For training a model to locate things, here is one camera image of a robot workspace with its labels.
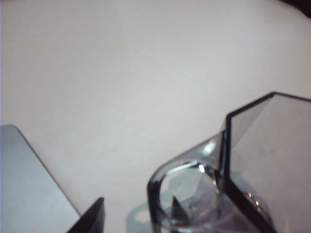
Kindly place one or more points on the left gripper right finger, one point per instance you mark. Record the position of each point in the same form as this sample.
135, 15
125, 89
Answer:
177, 211

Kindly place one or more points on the silver Dell laptop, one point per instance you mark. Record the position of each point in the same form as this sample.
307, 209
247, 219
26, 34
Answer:
24, 182

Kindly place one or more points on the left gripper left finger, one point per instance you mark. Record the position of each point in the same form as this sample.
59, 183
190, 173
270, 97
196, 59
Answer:
94, 221

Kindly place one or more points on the transparent grey water cup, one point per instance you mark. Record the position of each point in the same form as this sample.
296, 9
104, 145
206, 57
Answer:
184, 160

